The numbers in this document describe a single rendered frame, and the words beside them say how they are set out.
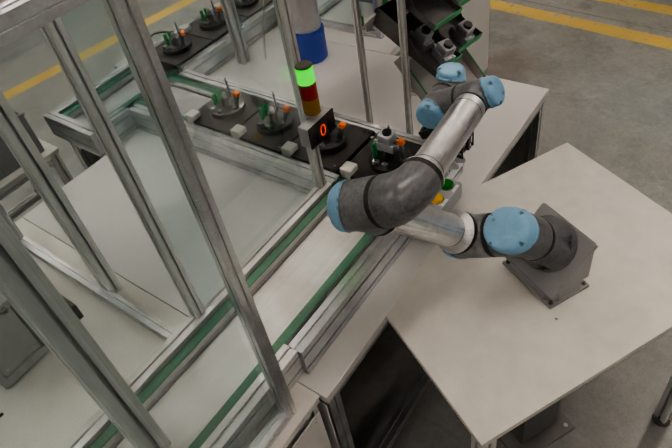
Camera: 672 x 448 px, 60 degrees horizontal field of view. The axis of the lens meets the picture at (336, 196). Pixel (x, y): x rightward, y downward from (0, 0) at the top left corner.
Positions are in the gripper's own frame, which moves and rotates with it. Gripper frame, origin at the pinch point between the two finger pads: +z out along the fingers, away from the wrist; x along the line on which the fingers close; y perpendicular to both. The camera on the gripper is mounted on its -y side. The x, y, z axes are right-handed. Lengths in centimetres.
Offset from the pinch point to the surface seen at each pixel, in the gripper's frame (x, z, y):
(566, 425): -7, 102, 50
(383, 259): -32.5, 10.7, -3.5
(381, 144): -0.7, -2.2, -22.4
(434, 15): 27.3, -33.6, -17.4
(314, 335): -65, 7, -4
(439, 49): 27.8, -22.0, -16.3
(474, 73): 50, -1, -14
